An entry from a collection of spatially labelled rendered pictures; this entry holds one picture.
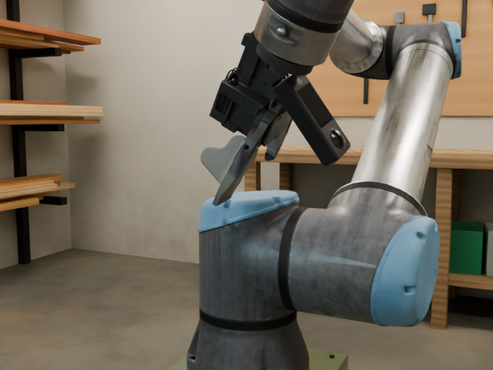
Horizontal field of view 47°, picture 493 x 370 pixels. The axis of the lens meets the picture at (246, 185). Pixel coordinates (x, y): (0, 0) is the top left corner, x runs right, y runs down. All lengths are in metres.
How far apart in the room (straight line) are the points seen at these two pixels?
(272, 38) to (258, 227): 0.28
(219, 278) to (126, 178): 3.57
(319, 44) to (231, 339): 0.43
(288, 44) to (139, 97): 3.66
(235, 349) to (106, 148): 3.70
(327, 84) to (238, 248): 2.87
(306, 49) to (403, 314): 0.35
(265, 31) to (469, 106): 2.87
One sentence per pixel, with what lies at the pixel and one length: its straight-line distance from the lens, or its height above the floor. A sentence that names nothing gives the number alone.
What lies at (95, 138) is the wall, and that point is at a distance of 4.51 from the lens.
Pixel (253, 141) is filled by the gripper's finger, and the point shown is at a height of 1.00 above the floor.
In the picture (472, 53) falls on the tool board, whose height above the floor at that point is 1.40.
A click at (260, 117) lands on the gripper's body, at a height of 1.03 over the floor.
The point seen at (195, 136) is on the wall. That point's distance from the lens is 4.00.
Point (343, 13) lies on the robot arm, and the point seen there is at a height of 1.14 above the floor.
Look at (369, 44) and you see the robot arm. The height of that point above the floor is 1.18.
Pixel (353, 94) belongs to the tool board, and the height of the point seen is 1.18.
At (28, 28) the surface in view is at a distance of 3.72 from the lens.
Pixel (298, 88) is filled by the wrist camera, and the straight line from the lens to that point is 0.67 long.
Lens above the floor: 1.03
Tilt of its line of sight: 7 degrees down
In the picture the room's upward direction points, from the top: straight up
